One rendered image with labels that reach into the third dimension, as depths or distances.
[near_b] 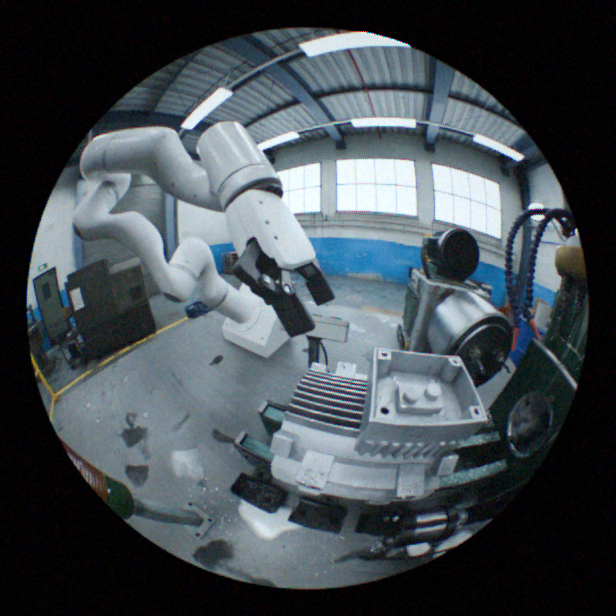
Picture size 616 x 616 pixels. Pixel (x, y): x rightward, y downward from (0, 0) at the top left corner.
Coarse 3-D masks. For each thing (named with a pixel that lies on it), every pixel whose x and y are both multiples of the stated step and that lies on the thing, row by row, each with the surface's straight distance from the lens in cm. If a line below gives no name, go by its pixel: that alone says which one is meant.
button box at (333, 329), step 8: (320, 320) 40; (328, 320) 40; (336, 320) 40; (280, 328) 44; (320, 328) 40; (328, 328) 40; (336, 328) 40; (344, 328) 39; (312, 336) 41; (320, 336) 40; (328, 336) 40; (336, 336) 39; (344, 336) 39
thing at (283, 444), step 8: (312, 368) 25; (320, 368) 25; (280, 432) 19; (288, 432) 20; (272, 440) 19; (280, 440) 19; (288, 440) 18; (296, 440) 19; (272, 448) 19; (280, 448) 19; (288, 448) 19; (288, 456) 19; (440, 456) 22; (448, 456) 22; (456, 456) 23; (432, 464) 23; (440, 464) 22; (448, 464) 22; (432, 472) 23; (440, 472) 22; (448, 472) 23
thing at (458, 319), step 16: (448, 304) 55; (464, 304) 52; (480, 304) 51; (432, 320) 57; (448, 320) 50; (464, 320) 46; (480, 320) 45; (496, 320) 49; (432, 336) 55; (448, 336) 46; (464, 336) 45; (480, 336) 47; (496, 336) 51; (512, 336) 55; (432, 352) 57; (448, 352) 45; (464, 352) 47; (480, 352) 50; (496, 352) 53; (496, 368) 60; (480, 384) 59
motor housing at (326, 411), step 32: (320, 384) 20; (352, 384) 22; (288, 416) 19; (320, 416) 19; (352, 416) 19; (320, 448) 20; (352, 448) 20; (288, 480) 24; (352, 480) 20; (384, 480) 21
